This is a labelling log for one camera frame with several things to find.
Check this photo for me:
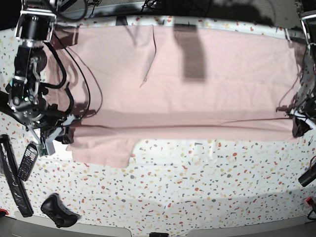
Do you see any black remote control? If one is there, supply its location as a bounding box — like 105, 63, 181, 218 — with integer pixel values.
18, 142, 39, 181

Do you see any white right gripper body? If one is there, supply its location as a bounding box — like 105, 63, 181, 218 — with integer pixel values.
27, 115, 79, 156

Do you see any black handheld device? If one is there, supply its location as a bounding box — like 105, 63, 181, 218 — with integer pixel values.
0, 91, 23, 124

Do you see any black clip on edge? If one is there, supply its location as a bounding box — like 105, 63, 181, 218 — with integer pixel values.
116, 16, 128, 26

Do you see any long black bar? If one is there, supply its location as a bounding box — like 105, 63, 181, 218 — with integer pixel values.
0, 134, 34, 218

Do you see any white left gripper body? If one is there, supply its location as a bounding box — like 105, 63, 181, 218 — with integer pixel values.
289, 110, 316, 129

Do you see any pink T-shirt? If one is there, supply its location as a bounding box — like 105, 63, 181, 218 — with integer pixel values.
52, 26, 305, 168

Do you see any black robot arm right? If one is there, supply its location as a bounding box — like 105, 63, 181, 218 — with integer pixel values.
0, 0, 89, 156

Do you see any black game controller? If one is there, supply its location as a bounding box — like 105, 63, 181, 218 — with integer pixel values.
40, 194, 79, 228

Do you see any black cylinder tool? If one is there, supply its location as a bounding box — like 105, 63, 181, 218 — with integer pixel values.
298, 170, 316, 187

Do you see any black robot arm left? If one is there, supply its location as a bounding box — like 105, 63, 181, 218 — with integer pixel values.
277, 0, 316, 138

